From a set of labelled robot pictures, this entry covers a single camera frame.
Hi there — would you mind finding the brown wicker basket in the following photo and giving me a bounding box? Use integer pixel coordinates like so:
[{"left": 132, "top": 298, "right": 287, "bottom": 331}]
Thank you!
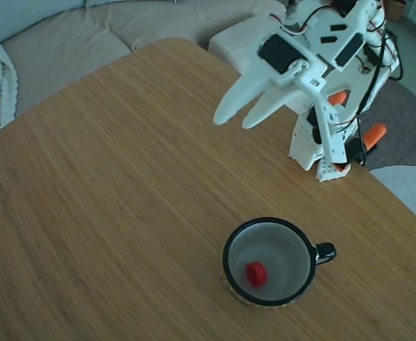
[{"left": 385, "top": 0, "right": 407, "bottom": 23}]

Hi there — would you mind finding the beige ottoman cushion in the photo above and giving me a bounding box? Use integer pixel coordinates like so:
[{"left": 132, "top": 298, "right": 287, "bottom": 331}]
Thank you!
[{"left": 207, "top": 16, "right": 290, "bottom": 74}]

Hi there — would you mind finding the grey rug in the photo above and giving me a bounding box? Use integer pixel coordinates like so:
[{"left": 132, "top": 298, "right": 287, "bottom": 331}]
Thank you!
[{"left": 349, "top": 21, "right": 416, "bottom": 172}]

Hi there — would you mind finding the black camera cable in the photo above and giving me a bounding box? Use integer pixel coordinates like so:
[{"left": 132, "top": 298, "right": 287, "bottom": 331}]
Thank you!
[{"left": 349, "top": 21, "right": 406, "bottom": 166}]

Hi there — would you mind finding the red plastic bottle cap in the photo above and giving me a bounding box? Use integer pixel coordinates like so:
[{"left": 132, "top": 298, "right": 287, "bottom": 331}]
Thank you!
[{"left": 245, "top": 261, "right": 267, "bottom": 287}]

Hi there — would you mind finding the orange-handled black clamp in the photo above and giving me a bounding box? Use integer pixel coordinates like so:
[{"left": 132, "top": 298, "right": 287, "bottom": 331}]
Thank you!
[
  {"left": 326, "top": 90, "right": 348, "bottom": 107},
  {"left": 346, "top": 123, "right": 388, "bottom": 168}
]

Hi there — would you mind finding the white sneaker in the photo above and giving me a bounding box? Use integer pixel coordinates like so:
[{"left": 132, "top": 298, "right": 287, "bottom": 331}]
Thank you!
[{"left": 284, "top": 0, "right": 301, "bottom": 18}]

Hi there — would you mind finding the black-rimmed white enamel mug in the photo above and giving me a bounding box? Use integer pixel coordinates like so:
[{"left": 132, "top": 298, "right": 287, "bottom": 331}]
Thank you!
[{"left": 221, "top": 216, "right": 337, "bottom": 309}]

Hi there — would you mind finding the beige sofa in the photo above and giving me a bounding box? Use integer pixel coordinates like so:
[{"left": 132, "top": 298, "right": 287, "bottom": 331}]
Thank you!
[{"left": 0, "top": 0, "right": 287, "bottom": 145}]

